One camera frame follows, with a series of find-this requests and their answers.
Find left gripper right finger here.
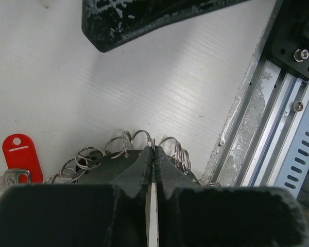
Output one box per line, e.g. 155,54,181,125
154,147,309,246

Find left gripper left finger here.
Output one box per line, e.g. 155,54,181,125
0,147,153,246

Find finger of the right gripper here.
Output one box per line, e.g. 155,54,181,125
81,0,240,53

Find metal disc with keyrings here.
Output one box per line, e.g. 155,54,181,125
44,130,221,187

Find red tag key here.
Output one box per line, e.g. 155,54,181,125
0,133,44,191

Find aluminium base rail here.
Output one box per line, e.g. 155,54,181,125
202,1,309,186

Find white slotted cable duct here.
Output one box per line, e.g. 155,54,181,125
275,89,309,199

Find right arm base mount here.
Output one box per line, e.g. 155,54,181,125
265,1,309,81

